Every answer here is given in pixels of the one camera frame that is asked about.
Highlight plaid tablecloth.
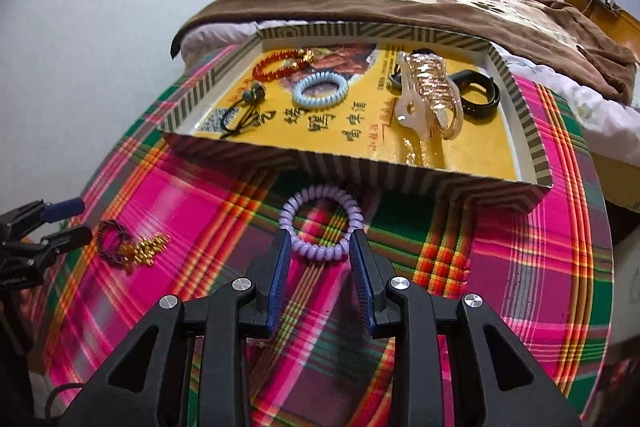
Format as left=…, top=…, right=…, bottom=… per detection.
left=30, top=44, right=616, bottom=427

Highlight gold bead bracelet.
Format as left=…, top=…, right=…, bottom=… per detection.
left=121, top=232, right=172, bottom=267

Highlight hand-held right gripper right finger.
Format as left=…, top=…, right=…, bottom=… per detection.
left=348, top=231, right=583, bottom=427

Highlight black hair tie with balls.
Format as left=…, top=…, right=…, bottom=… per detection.
left=218, top=83, right=268, bottom=140

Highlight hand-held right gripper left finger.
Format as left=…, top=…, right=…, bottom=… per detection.
left=57, top=229, right=293, bottom=427

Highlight purple spiral hair tie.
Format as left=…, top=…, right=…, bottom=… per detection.
left=279, top=185, right=357, bottom=262

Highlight striped cardboard box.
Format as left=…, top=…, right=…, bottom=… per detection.
left=157, top=21, right=555, bottom=214

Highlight dark red bead bracelet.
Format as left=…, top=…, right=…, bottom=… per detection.
left=95, top=219, right=132, bottom=268

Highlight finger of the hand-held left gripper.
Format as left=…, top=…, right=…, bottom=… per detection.
left=32, top=227, right=93, bottom=260
left=2, top=198, right=85, bottom=240

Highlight clear hair claw clip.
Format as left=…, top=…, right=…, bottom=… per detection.
left=395, top=48, right=466, bottom=142

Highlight blue spiral hair tie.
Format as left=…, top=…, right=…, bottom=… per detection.
left=291, top=72, right=351, bottom=108

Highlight black wide band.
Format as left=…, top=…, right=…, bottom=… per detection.
left=450, top=71, right=502, bottom=118

